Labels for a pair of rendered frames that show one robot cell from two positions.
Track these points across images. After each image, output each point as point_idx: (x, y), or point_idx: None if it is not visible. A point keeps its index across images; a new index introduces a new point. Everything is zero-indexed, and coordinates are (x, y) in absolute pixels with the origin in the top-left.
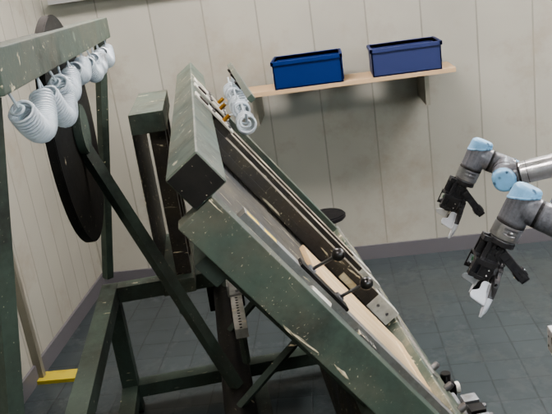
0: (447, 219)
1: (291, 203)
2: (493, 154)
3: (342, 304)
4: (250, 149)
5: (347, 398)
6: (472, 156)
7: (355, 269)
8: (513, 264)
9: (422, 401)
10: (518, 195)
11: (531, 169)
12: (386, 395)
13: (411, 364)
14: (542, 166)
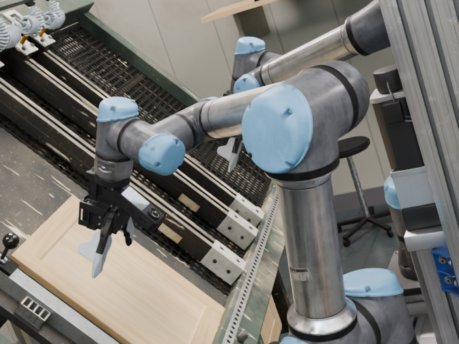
0: (224, 148)
1: (85, 145)
2: (260, 57)
3: (0, 267)
4: (83, 83)
5: None
6: (237, 63)
7: (175, 218)
8: (129, 205)
9: None
10: (99, 115)
11: (273, 72)
12: None
13: (193, 335)
14: (283, 65)
